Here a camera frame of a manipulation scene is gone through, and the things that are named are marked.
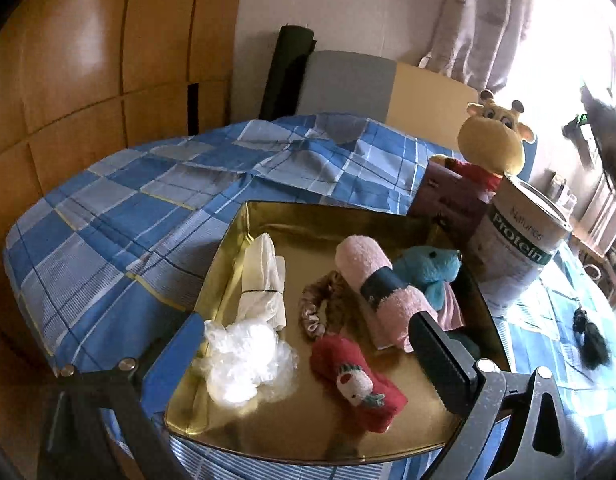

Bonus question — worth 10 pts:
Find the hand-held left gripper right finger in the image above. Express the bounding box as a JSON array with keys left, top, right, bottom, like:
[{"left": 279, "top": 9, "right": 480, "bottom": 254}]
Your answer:
[{"left": 408, "top": 310, "right": 583, "bottom": 480}]

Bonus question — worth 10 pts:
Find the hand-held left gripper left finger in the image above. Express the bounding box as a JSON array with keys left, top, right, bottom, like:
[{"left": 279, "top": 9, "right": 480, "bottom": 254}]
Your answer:
[{"left": 38, "top": 312, "right": 206, "bottom": 480}]

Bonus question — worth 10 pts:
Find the red sock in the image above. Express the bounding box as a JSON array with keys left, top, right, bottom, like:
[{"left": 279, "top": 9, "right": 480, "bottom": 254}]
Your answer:
[{"left": 309, "top": 335, "right": 409, "bottom": 433}]

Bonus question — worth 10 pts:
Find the blue plush toy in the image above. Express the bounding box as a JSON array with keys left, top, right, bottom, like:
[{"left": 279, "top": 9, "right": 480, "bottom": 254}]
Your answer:
[{"left": 392, "top": 246, "right": 483, "bottom": 361}]

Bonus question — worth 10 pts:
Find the pink towel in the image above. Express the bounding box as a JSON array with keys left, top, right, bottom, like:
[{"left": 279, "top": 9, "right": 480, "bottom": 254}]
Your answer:
[{"left": 335, "top": 234, "right": 439, "bottom": 353}]

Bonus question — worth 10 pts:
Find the gold metal tin tray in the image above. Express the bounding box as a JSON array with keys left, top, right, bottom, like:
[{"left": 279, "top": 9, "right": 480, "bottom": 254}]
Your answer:
[{"left": 164, "top": 201, "right": 511, "bottom": 463}]

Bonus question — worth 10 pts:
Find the clear plastic bag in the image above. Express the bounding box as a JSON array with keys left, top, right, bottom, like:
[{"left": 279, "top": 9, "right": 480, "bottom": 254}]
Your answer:
[{"left": 190, "top": 319, "right": 299, "bottom": 408}]

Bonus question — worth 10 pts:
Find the cluttered wooden desk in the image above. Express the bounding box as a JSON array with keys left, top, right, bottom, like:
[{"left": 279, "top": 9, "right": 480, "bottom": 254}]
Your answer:
[{"left": 532, "top": 170, "right": 616, "bottom": 321}]

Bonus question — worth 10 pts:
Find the white tied cloth bundle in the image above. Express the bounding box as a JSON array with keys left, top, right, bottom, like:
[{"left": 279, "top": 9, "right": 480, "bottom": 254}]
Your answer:
[{"left": 236, "top": 234, "right": 287, "bottom": 331}]

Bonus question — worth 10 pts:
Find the yellow giraffe plush toy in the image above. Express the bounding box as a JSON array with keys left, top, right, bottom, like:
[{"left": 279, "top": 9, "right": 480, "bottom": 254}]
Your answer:
[{"left": 430, "top": 89, "right": 536, "bottom": 193}]

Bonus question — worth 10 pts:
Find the pink satin scrunchie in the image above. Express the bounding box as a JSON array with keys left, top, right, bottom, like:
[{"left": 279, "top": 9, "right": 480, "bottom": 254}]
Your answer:
[{"left": 298, "top": 270, "right": 351, "bottom": 343}]

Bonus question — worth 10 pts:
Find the white powder can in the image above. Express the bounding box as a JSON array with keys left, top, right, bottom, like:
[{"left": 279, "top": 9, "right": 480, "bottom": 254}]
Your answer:
[{"left": 466, "top": 174, "right": 573, "bottom": 317}]

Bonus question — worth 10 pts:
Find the blue plaid bedsheet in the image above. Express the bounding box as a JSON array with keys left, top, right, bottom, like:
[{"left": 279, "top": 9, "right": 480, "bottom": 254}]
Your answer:
[{"left": 3, "top": 112, "right": 616, "bottom": 480}]

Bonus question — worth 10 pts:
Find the dark tassel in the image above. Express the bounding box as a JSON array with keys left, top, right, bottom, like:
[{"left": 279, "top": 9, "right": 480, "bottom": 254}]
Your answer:
[{"left": 572, "top": 307, "right": 612, "bottom": 368}]

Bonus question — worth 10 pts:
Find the pink cardboard box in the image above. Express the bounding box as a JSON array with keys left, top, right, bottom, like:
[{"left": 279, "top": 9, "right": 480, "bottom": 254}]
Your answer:
[{"left": 413, "top": 157, "right": 496, "bottom": 241}]

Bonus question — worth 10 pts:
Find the light curtain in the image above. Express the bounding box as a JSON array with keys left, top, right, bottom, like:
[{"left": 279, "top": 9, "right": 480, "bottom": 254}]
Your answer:
[{"left": 420, "top": 0, "right": 616, "bottom": 96}]

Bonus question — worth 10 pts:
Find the wooden wardrobe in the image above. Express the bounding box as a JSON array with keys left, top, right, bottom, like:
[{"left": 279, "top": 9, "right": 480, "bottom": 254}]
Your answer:
[{"left": 0, "top": 0, "right": 249, "bottom": 361}]

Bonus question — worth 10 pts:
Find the black rolled mat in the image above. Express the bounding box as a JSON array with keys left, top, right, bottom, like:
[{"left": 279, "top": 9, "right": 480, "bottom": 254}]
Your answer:
[{"left": 259, "top": 25, "right": 316, "bottom": 121}]

